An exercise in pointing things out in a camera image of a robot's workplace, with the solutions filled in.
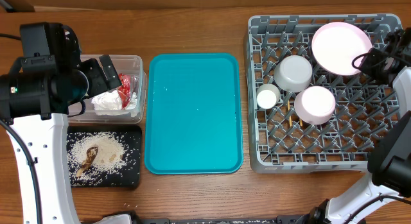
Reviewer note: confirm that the grey dishwasher rack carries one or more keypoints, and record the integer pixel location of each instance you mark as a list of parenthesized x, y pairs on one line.
[(365, 110)]

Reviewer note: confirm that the clear plastic bin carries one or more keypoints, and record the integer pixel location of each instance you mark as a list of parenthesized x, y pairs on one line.
[(131, 65)]

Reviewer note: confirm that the cream paper cup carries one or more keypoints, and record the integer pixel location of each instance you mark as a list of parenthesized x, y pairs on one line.
[(267, 96)]

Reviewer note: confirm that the pink plate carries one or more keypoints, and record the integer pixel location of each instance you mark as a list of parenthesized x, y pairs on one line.
[(337, 45)]

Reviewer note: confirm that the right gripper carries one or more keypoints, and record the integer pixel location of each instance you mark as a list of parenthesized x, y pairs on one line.
[(367, 62)]

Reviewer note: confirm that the white napkin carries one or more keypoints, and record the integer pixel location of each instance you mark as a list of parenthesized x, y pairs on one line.
[(111, 104)]

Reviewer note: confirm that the red snack wrapper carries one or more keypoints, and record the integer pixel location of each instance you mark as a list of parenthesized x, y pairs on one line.
[(124, 90)]

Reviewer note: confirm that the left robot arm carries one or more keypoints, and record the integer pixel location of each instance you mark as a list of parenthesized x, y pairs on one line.
[(35, 98)]

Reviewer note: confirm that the black plastic tray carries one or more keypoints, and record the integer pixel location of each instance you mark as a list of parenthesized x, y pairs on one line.
[(135, 160)]

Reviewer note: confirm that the teal serving tray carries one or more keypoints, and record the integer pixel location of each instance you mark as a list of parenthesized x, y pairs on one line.
[(193, 115)]

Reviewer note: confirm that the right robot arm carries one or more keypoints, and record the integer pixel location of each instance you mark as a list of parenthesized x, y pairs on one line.
[(388, 176)]

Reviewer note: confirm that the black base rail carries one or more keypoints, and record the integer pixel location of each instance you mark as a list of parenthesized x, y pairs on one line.
[(132, 217)]

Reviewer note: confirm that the grey bowl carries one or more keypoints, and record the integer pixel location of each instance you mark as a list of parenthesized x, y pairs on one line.
[(293, 73)]

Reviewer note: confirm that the rice and food scraps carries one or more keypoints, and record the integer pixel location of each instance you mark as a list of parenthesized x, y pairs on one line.
[(96, 155)]

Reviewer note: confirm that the pink bowl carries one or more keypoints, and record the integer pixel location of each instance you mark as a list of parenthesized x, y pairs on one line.
[(315, 105)]

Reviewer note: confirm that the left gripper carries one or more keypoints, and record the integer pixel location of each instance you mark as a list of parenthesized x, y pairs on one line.
[(99, 83)]

